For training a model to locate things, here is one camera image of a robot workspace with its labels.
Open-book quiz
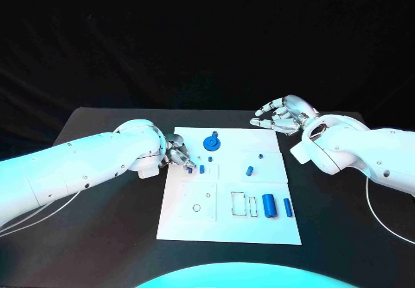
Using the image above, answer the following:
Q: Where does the thick blue cylinder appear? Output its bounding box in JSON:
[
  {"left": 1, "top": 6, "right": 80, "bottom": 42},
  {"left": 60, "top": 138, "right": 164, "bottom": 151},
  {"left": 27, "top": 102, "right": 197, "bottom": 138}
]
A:
[{"left": 260, "top": 193, "right": 277, "bottom": 218}]

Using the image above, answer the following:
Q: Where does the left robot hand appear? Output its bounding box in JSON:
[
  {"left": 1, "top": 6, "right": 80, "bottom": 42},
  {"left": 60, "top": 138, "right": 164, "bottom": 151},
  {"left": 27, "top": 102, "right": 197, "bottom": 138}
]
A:
[{"left": 162, "top": 133, "right": 197, "bottom": 171}]

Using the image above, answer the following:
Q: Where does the blue gear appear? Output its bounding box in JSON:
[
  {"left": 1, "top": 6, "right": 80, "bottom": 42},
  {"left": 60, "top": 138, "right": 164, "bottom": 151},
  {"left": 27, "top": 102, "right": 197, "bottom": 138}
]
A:
[{"left": 201, "top": 131, "right": 223, "bottom": 151}]

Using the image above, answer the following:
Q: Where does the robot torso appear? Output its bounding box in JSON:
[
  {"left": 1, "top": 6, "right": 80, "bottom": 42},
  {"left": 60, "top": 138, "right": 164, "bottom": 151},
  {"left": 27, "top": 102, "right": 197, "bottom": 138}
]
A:
[{"left": 133, "top": 262, "right": 360, "bottom": 288}]

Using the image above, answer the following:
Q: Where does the white task board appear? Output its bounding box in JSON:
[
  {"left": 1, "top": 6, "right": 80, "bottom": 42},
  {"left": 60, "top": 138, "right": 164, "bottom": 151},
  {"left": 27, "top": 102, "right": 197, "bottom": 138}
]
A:
[{"left": 155, "top": 127, "right": 302, "bottom": 245}]

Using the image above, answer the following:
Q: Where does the white cable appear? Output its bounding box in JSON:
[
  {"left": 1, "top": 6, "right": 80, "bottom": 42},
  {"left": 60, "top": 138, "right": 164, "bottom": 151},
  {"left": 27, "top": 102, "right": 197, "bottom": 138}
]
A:
[
  {"left": 0, "top": 191, "right": 80, "bottom": 238},
  {"left": 0, "top": 202, "right": 50, "bottom": 232},
  {"left": 364, "top": 175, "right": 415, "bottom": 245}
]

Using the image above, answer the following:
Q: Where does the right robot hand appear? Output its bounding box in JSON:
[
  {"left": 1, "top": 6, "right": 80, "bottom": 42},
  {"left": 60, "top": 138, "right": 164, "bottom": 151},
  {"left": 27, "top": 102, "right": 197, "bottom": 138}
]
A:
[{"left": 249, "top": 94, "right": 322, "bottom": 137}]

